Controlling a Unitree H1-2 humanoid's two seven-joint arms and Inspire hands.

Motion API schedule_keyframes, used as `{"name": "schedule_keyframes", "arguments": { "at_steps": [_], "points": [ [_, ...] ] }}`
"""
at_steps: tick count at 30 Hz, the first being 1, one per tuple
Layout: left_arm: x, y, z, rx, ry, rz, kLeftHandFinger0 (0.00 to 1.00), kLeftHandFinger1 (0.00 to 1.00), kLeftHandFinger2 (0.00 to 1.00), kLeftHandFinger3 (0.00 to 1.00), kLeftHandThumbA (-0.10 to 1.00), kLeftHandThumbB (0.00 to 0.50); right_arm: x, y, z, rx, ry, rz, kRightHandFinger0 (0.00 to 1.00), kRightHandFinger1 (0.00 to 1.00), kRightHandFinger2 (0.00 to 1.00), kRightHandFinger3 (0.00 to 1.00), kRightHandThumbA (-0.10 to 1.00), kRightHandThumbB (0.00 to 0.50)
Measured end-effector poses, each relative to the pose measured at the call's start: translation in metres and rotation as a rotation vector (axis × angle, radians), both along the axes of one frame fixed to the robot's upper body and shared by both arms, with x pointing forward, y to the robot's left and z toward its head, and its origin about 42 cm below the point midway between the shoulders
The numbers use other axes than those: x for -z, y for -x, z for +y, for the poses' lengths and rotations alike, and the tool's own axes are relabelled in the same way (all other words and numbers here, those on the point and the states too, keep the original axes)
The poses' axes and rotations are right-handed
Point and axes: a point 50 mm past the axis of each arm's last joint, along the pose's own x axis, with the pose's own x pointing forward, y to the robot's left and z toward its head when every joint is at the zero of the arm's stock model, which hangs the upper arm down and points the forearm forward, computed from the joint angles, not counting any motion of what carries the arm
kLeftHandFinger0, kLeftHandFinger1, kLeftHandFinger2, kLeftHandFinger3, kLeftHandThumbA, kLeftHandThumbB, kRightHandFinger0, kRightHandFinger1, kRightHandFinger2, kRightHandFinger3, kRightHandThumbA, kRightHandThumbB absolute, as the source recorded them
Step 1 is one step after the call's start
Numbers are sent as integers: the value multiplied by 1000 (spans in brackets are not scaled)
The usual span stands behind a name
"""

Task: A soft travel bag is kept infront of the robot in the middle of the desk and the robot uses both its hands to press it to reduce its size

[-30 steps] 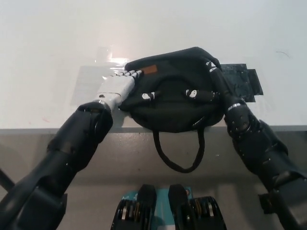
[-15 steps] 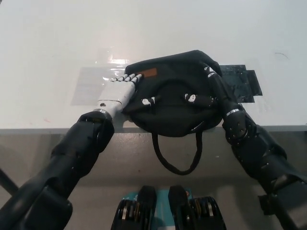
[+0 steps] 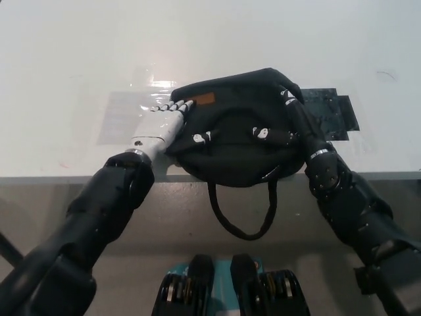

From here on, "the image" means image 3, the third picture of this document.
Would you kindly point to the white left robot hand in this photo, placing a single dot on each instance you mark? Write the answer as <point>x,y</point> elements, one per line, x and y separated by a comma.
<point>158,131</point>

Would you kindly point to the robot legs and base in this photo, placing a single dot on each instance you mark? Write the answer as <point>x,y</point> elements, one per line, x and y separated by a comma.
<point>237,289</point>

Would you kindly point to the dark tape patch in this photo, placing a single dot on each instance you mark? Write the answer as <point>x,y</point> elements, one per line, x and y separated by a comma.
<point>332,115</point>

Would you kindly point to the black soft travel bag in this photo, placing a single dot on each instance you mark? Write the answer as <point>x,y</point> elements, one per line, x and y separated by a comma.
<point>237,148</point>

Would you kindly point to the black table leg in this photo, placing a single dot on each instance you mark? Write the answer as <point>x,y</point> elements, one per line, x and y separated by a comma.
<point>10,247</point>

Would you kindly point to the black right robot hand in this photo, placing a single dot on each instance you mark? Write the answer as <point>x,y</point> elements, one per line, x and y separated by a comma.
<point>304,125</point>

